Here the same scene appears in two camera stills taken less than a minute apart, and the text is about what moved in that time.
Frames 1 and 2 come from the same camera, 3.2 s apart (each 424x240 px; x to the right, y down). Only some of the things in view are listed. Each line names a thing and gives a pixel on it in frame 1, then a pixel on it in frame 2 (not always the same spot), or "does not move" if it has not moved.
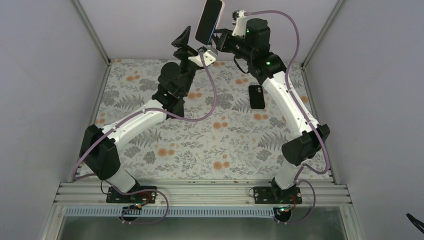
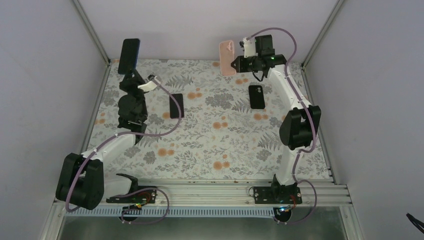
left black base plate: x=146 y=197 does not move
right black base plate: x=271 y=195 does not move
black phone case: x=256 y=96 does not move
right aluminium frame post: x=306 y=59 does not move
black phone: x=209 y=20 to x=129 y=55
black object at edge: x=418 y=223 does not move
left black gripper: x=181 y=42 to x=128 y=82
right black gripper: x=222 y=44 to x=240 y=68
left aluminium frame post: x=78 y=7 does not move
